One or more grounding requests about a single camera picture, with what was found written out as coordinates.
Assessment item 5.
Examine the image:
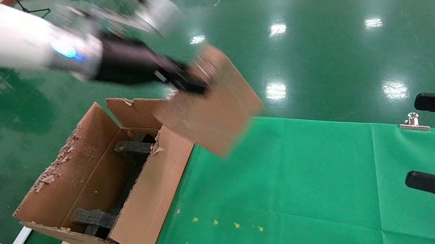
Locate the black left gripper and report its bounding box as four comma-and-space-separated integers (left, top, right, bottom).
89, 21, 210, 107

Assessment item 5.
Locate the small taped cardboard box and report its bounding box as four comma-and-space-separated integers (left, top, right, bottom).
145, 39, 269, 166

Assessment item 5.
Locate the large open cardboard carton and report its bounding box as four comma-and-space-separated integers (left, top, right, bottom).
0, 88, 208, 244

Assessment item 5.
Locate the silver binder clip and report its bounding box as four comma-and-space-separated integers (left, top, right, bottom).
398, 111, 430, 134

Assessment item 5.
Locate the green table cloth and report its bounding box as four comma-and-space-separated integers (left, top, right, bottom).
131, 93, 435, 244

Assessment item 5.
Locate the black tripod stand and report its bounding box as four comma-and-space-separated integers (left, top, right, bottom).
15, 0, 52, 21

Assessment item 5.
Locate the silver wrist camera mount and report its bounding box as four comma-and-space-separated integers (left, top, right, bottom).
119, 0, 186, 42

